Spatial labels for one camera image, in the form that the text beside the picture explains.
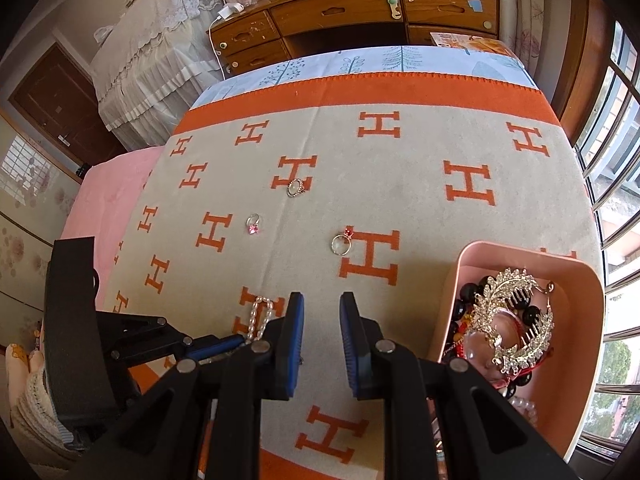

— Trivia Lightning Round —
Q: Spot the white pearl necklace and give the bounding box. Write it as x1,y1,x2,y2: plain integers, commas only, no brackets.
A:
243,296,276,345

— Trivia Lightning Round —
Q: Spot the silver leaf hair comb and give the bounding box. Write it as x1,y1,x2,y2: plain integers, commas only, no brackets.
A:
470,268,554,378

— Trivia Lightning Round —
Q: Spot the pink blanket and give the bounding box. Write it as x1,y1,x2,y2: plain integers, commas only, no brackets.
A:
61,146,164,310

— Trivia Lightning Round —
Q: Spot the pink storage box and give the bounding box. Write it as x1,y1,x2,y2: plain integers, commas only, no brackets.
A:
427,240,604,457

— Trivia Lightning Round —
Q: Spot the orange beige H blanket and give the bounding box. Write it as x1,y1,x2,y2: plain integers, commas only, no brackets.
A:
103,73,602,479

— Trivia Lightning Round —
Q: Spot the dark wooden door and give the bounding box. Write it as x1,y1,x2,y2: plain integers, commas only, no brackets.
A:
9,44,126,166

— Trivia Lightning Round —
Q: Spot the white lace covered furniture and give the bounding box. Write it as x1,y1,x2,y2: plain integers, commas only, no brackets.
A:
91,0,224,151

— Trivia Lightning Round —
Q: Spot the light blue bed sheet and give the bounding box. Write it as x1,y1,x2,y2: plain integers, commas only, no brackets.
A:
193,46,536,107

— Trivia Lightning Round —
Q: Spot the window with metal grille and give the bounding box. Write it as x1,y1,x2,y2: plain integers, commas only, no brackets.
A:
575,24,639,460

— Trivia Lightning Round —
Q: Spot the orange patterned box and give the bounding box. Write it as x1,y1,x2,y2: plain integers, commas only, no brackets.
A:
430,32,515,58

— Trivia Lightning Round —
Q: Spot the wooden desk with drawers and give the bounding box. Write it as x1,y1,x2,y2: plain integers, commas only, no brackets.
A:
208,0,499,75

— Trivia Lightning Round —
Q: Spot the red braided bracelet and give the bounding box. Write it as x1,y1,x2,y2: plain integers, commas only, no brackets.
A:
441,309,551,391

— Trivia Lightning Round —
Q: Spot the black bead bracelet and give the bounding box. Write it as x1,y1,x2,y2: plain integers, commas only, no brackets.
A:
451,275,544,401

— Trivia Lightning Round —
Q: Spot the ring with red stone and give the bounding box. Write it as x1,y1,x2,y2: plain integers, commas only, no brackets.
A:
330,225,356,257

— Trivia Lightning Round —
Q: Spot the small pearl bracelet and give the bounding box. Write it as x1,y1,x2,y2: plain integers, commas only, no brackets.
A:
508,394,540,426

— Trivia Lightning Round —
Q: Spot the white power adapter cable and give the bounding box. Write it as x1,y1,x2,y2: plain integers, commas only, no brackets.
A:
207,1,246,82

